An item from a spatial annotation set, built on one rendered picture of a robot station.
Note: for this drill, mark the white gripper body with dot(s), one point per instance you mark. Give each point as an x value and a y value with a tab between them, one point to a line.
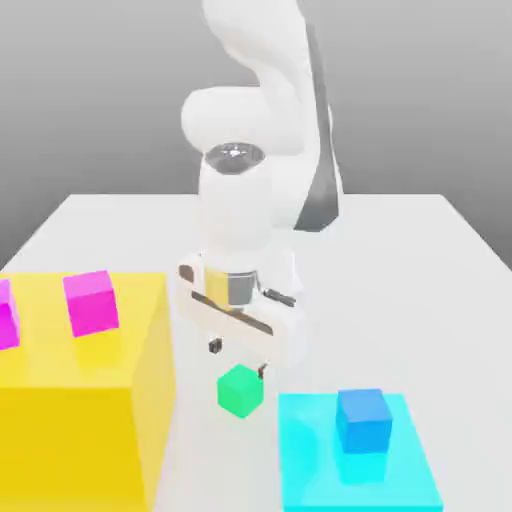
240	330

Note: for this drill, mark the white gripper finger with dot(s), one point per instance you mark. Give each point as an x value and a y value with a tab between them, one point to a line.
262	370
214	344

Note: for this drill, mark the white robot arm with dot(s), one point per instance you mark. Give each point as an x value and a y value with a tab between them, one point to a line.
236	208

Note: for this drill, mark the small green cube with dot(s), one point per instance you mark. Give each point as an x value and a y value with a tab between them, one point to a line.
239	394

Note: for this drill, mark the small blue cube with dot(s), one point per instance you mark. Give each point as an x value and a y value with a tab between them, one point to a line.
363	424

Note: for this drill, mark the small magenta cube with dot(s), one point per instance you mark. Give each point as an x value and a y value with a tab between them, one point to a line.
7	320
92	310

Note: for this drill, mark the large cyan box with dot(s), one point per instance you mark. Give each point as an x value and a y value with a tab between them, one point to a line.
308	460

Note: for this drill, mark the large yellow box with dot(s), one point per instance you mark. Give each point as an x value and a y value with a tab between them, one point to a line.
72	440

